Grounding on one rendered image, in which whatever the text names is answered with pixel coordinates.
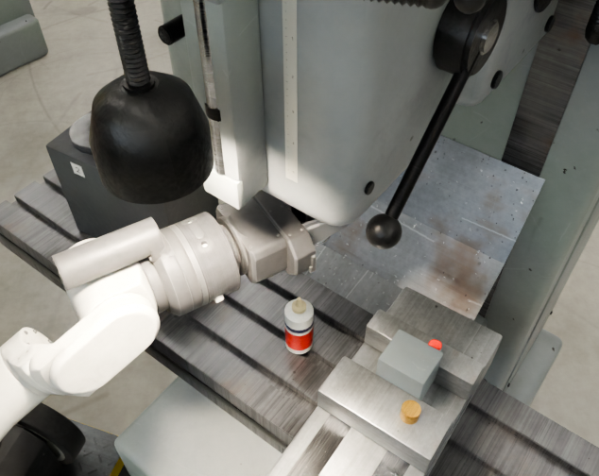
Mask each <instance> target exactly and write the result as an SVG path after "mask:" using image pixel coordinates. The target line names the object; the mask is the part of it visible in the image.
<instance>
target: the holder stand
mask: <svg viewBox="0 0 599 476"><path fill-rule="evenodd" d="M91 114H92V111H89V112H88V113H87V114H85V115H84V116H82V117H80V118H79V119H77V120H76V121H75V122H74V124H72V125H71V126H70V127H68V128H67V129H66V130H64V131H63V132H62V133H61V134H60V135H59V136H57V137H56V138H55V139H53V140H52V141H51V142H49V143H48V144H47V145H46V149H47V151H48V154H49V157H50V159H51V162H52V163H53V166H54V168H55V171H56V174H57V176H58V179H59V181H60V185H61V188H62V191H63V192H64V195H65V197H66V200H67V202H68V205H69V208H70V210H71V213H72V215H73V217H74V219H75V222H76V224H77V228H78V229H79V230H81V231H83V232H85V233H87V234H89V235H91V236H93V237H94V238H98V237H100V236H103V235H105V234H108V233H110V232H113V231H116V230H119V229H121V228H124V227H126V226H129V225H131V224H134V223H136V222H139V221H141V220H144V219H147V218H148V217H152V218H153V220H154V221H155V223H156V225H157V226H158V229H159V230H161V229H163V228H165V227H168V226H171V225H173V224H176V223H178V222H180V221H182V220H185V219H187V218H189V217H192V216H194V215H197V214H199V213H203V212H207V213H209V214H210V215H211V216H212V217H213V218H214V219H215V220H216V208H217V206H218V205H219V204H218V197H216V196H214V195H212V194H210V193H208V192H206V191H205V188H204V183H203V184H202V185H201V186H200V187H199V188H198V189H196V190H195V191H193V192H192V193H191V194H190V195H187V196H185V197H182V198H180V199H177V200H174V201H170V202H166V203H161V204H136V203H131V202H127V201H125V200H122V199H120V198H118V197H116V196H114V195H112V194H111V193H110V192H109V191H108V190H107V189H106V188H105V187H104V185H103V184H102V181H101V179H100V176H99V173H98V170H97V167H96V164H95V161H94V156H93V153H92V150H91V147H90V143H89V134H90V124H91Z"/></svg>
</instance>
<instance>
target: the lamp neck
mask: <svg viewBox="0 0 599 476"><path fill-rule="evenodd" d="M107 1H108V3H107V4H108V6H109V11H110V16H111V21H112V26H113V31H114V32H115V33H114V35H115V37H116V41H117V46H118V50H119V55H120V57H121V58H120V59H121V61H122V62H121V63H122V65H123V69H124V74H125V78H126V82H127V84H128V85H130V86H132V87H142V86H145V85H146V84H147V83H148V82H149V81H150V79H151V77H150V75H149V74H150V73H149V71H148V70H149V69H148V67H147V65H148V64H147V62H146V61H147V59H146V57H145V56H146V54H145V49H144V44H143V39H142V37H143V36H142V34H141V29H140V25H139V20H138V19H137V18H138V15H137V13H136V12H137V10H136V8H135V7H136V5H135V4H134V1H135V0H107Z"/></svg>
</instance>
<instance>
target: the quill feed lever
mask: <svg viewBox="0 0 599 476"><path fill-rule="evenodd" d="M506 8H507V2H506V0H488V1H487V2H486V3H485V4H484V6H483V7H482V8H481V9H480V10H479V11H477V12H474V13H472V14H465V13H463V12H461V11H459V10H458V8H457V7H456V6H455V4H454V0H450V1H449V3H448V4H447V6H446V8H445V9H444V11H443V13H442V16H441V18H440V21H439V23H438V26H437V29H436V35H435V39H434V46H433V56H434V60H435V62H436V67H437V68H438V69H440V70H443V71H445V72H448V73H451V74H453V76H452V78H451V80H450V82H449V84H448V86H447V88H446V91H445V93H444V95H443V96H442V98H441V100H440V102H439V104H438V106H437V108H436V111H435V113H434V115H433V117H432V119H431V121H430V123H429V125H428V127H427V129H426V130H425V132H424V134H423V136H422V138H421V140H420V142H419V145H418V147H417V149H416V151H415V153H414V155H413V157H412V159H411V161H410V162H409V164H408V166H407V168H406V171H405V173H404V175H403V177H402V180H401V182H400V184H399V186H398V188H397V190H396V192H395V194H394V196H393V197H392V199H391V201H390V203H389V205H388V207H387V209H386V211H385V213H379V214H376V215H375V216H373V217H372V218H371V219H370V220H369V221H368V224H367V227H366V236H367V239H368V241H369V242H370V243H371V244H372V245H373V246H374V247H376V248H379V249H390V248H392V247H394V246H395V245H396V244H398V243H399V241H400V240H401V237H402V226H401V223H400V221H399V220H398V219H399V217H400V215H401V213H402V210H403V208H404V206H405V204H406V202H407V200H408V198H409V196H410V195H411V193H412V191H413V189H414V187H415V185H416V183H417V181H418V179H419V176H420V174H421V172H422V170H423V168H424V166H425V164H426V163H427V161H428V159H429V157H430V155H431V153H432V151H433V149H434V147H435V145H436V142H437V140H438V138H439V136H440V134H441V132H442V130H443V129H444V127H445V125H446V123H447V121H448V119H449V117H450V115H451V113H452V111H453V109H454V106H455V104H456V102H457V99H458V97H459V95H460V94H461V92H462V90H463V88H464V86H465V84H466V82H467V80H468V78H469V77H470V76H473V75H475V74H477V73H478V72H479V71H480V70H481V68H482V67H483V66H484V65H485V63H486V62H487V60H488V58H489V56H490V54H491V52H492V51H493V49H494V47H495V44H496V42H497V41H498V39H499V36H500V33H501V31H502V28H503V25H504V21H505V15H506Z"/></svg>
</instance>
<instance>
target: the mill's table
mask: <svg viewBox="0 0 599 476"><path fill-rule="evenodd" d="M43 179H44V182H43V183H42V184H40V183H38V182H37V181H33V182H32V183H30V184H29V185H27V186H26V187H25V188H24V189H22V190H21V191H19V192H18V193H16V194H15V195H14V196H15V198H16V201H14V202H13V203H9V202H8V201H7V200H5V201H3V202H2V203H0V243H1V244H2V245H3V246H4V247H6V248H7V249H9V250H10V251H11V252H13V253H14V254H15V255H17V256H18V257H19V258H21V259H22V260H23V261H25V262H26V263H27V264H29V265H30V266H32V267H33V268H34V269H36V270H37V271H38V272H40V273H41V274H42V275H44V276H45V277H46V278H48V279H49V280H50V281H52V282H53V283H55V284H56V285H57V286H58V287H59V288H61V289H62V290H63V291H65V292H66V290H65V288H64V286H63V284H62V281H61V279H60V275H59V273H58V272H59V270H58V269H57V267H56V264H55V263H53V258H52V256H53V255H55V254H58V253H60V252H62V251H64V250H67V249H69V248H70V247H72V246H73V245H75V244H76V243H78V242H81V241H83V240H87V239H92V238H94V237H93V236H91V235H89V234H87V233H85V232H83V231H81V230H79V229H78V228H77V224H76V222H75V219H74V217H73V215H72V213H71V210H70V208H69V205H68V202H67V200H66V197H65V195H64V192H63V191H62V188H61V185H60V181H59V179H58V176H57V174H56V171H55V168H54V169H52V170H51V171H49V172H48V173H46V174H45V175H43ZM240 281H241V283H240V288H239V289H238V290H236V291H234V292H232V293H230V294H228V295H225V296H224V300H222V301H220V302H218V303H215V301H212V302H210V303H208V304H206V305H204V306H201V307H199V308H197V309H195V310H193V311H192V312H189V313H187V314H184V315H182V316H177V315H175V314H170V313H169V312H168V311H167V310H165V311H163V312H161V313H159V314H158V316H159V319H160V329H159V332H158V334H157V336H156V338H155V339H154V341H153V342H152V343H151V344H150V345H149V346H148V347H147V348H146V349H145V352H146V353H148V354H149V355H150V356H152V357H153V358H154V359H156V360H157V361H158V362H160V363H161V364H162V365H164V366H165V367H167V368H168V369H169V370H171V371H172V372H174V373H175V374H176V375H178V376H179V377H180V378H182V379H183V380H184V381H186V382H187V383H189V384H190V385H191V386H193V387H194V388H195V389H196V390H197V391H198V392H200V393H201V394H202V395H204V396H205V397H206V398H208V399H209V400H211V401H212V402H213V403H215V404H216V405H217V406H219V407H220V408H221V409H223V410H224V411H225V412H227V413H228V414H229V415H231V416H232V417H234V418H235V419H236V420H238V421H239V422H240V423H242V424H243V425H244V426H246V427H247V428H248V429H250V430H251V431H252V432H254V433H255V434H257V435H258V436H259V437H261V438H262V439H263V440H264V441H265V442H266V443H268V444H269V445H270V446H272V447H273V448H274V449H276V450H277V451H279V452H280V453H284V451H285V450H286V448H287V447H288V446H289V444H290V443H291V442H292V440H293V439H294V438H295V436H296V435H297V433H298V432H299V431H300V429H301V428H302V426H303V425H304V424H305V422H306V421H307V419H308V418H309V417H310V415H311V414H312V413H313V412H314V411H315V409H316V408H317V398H318V389H319V388H320V387H321V385H322V384H323V383H324V382H325V381H326V379H327V378H328V377H329V375H330V374H331V373H332V371H333V370H334V368H335V367H336V366H337V364H338V363H339V362H340V360H341V359H342V358H343V357H344V356H346V357H348V358H349V359H352V358H353V357H354V355H355V354H356V353H357V351H358V350H359V348H361V347H362V345H363V344H364V343H365V335H366V328H367V324H368V322H369V321H370V320H371V318H372V317H373V314H371V313H369V312H368V311H366V310H364V309H363V308H361V307H359V306H357V305H356V304H354V303H352V302H351V301H349V300H347V299H346V298H344V297H341V296H340V295H338V294H337V293H336V292H334V291H332V290H331V289H329V288H327V287H325V286H324V285H322V284H320V283H319V282H317V281H315V280H313V279H311V278H309V277H308V276H306V275H304V274H303V273H300V274H298V275H297V276H296V275H289V274H287V272H286V271H285V270H284V271H282V272H280V273H278V274H275V275H273V276H271V277H269V278H267V279H265V280H261V281H259V282H257V283H252V282H250V280H249V279H248V277H247V276H246V275H243V276H241V275H240ZM66 293H67V292H66ZM297 298H301V299H305V300H307V301H309V302H310V303H311V304H312V306H313V308H314V331H313V345H312V347H311V349H310V350H309V351H307V352H306V353H303V354H295V353H293V352H291V351H289V350H288V349H287V347H286V344H285V327H284V308H285V306H286V304H287V303H288V302H289V301H291V300H293V299H297ZM429 476H599V448H598V447H596V446H595V445H593V444H592V443H590V442H589V441H587V440H585V439H584V438H582V437H580V436H579V435H577V434H575V433H573V432H571V431H569V430H568V429H566V428H564V427H563V426H561V425H559V424H558V423H556V422H554V421H553V420H552V419H550V418H548V417H547V416H544V415H543V414H541V413H539V412H537V411H536V410H534V409H532V408H531V407H529V406H527V405H526V404H524V403H522V402H521V401H519V400H517V399H515V398H513V397H511V396H510V395H508V394H507V393H506V392H504V391H502V390H500V389H499V388H497V387H495V386H494V385H492V384H490V383H489V382H486V381H484V380H482V381H481V382H480V384H479V386H478V388H477V389H476V391H475V393H474V395H473V397H472V398H471V401H470V403H469V405H468V406H467V408H466V410H465V412H464V413H463V415H462V417H461V418H460V420H459V421H458V423H457V425H456V427H455V429H454V431H453V433H452V435H451V436H450V438H449V440H448V442H447V444H446V445H445V447H444V449H443V451H442V453H441V454H440V455H439V457H438V459H437V461H436V463H435V465H434V467H433V468H432V470H431V472H430V474H429Z"/></svg>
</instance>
